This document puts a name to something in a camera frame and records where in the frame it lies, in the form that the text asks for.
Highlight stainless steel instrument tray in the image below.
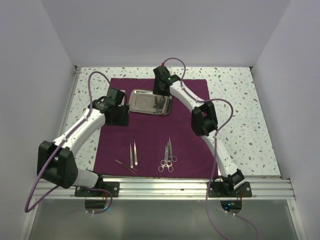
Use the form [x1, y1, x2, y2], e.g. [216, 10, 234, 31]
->
[129, 89, 173, 116]

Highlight thin pointed steel tweezers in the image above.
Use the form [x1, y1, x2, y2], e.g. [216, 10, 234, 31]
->
[114, 159, 138, 174]

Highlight small steel hemostat clamp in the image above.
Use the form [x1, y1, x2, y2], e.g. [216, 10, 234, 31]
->
[168, 138, 178, 163]

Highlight steel surgical scissors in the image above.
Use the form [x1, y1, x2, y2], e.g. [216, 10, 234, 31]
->
[158, 144, 169, 173]

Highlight steel needle holder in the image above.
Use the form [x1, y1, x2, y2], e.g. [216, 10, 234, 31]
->
[164, 148, 174, 173]

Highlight ridged steel dressing forceps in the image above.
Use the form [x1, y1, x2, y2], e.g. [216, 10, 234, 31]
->
[161, 99, 168, 114]

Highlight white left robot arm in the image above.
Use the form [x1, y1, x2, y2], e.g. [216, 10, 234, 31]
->
[37, 87, 129, 197]

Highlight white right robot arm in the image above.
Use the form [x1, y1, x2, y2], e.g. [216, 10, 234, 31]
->
[153, 65, 245, 197]

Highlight aluminium left side rail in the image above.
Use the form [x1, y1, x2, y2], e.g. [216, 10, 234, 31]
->
[56, 65, 82, 137]

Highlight aluminium rail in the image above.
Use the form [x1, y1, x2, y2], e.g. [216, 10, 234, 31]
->
[31, 176, 296, 201]
[56, 65, 82, 137]

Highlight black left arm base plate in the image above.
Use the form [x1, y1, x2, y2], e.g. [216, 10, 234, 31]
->
[74, 181, 120, 198]

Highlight aluminium front rail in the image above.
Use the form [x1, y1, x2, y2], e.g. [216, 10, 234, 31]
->
[31, 176, 296, 201]

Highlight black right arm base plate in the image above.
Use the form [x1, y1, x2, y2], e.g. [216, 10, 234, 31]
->
[208, 176, 253, 198]

